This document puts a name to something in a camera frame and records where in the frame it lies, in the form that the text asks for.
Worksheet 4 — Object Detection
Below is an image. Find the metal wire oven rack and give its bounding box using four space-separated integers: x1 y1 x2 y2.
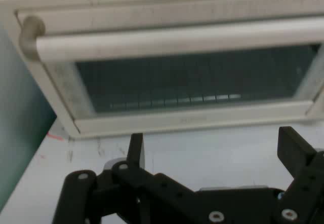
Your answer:
108 93 242 110

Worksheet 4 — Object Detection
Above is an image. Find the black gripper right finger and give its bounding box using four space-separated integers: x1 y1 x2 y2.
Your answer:
277 126 324 224

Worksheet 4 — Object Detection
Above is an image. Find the cream glass oven door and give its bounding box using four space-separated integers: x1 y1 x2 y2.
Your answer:
14 6 324 140

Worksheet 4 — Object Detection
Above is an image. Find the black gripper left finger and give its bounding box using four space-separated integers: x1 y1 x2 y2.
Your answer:
52 132 203 224

